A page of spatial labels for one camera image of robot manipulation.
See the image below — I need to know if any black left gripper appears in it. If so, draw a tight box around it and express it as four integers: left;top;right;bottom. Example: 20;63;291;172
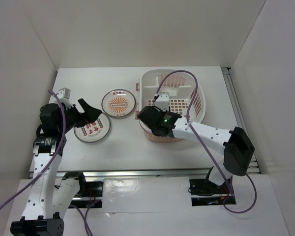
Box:
58;98;101;133

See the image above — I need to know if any red character white plate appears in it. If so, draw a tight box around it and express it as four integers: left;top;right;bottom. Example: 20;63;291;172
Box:
74;113;111;143

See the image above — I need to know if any orange sunburst plate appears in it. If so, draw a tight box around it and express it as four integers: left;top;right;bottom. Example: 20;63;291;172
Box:
101;89;136;118

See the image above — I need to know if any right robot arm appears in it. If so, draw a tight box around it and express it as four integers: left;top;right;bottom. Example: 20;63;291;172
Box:
137;106;255;193

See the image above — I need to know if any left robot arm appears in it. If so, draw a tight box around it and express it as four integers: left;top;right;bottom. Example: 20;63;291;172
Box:
10;98;102;236

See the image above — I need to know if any white and pink dish rack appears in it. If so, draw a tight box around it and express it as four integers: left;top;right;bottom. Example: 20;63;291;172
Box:
134;69;207;144

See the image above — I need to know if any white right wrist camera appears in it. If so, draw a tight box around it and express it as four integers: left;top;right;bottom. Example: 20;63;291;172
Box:
153;92;170;112

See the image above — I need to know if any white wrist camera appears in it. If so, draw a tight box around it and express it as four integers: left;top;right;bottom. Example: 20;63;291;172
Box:
56;88;72;108
153;92;170;112

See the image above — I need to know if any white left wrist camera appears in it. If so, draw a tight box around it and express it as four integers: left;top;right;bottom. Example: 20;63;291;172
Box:
56;88;72;108

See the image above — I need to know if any aluminium front rail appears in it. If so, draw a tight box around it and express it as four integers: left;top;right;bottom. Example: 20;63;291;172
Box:
28;167;260;182

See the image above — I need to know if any aluminium rail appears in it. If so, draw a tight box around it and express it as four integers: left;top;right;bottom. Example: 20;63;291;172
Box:
28;167;260;182
221;67;261;175

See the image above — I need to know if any aluminium right side rail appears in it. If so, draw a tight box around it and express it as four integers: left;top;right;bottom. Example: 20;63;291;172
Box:
221;67;261;175

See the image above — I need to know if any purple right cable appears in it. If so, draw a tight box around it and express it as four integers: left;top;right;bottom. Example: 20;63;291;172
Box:
156;70;258;214

